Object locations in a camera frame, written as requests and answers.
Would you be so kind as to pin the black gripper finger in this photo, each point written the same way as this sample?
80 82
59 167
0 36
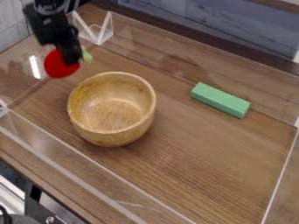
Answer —
75 45
68 53

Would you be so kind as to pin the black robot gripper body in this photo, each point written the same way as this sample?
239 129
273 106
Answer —
47 18

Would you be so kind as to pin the red plush strawberry toy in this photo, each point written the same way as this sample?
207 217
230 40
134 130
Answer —
56 68

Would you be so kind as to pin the wooden bowl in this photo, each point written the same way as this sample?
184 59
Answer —
111 108

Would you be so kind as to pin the green rectangular block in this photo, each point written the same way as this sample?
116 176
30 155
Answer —
220 100

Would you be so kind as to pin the black table leg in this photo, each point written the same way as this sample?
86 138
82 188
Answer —
35 193

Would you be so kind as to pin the clear acrylic tray wall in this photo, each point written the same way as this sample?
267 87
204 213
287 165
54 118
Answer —
87 188

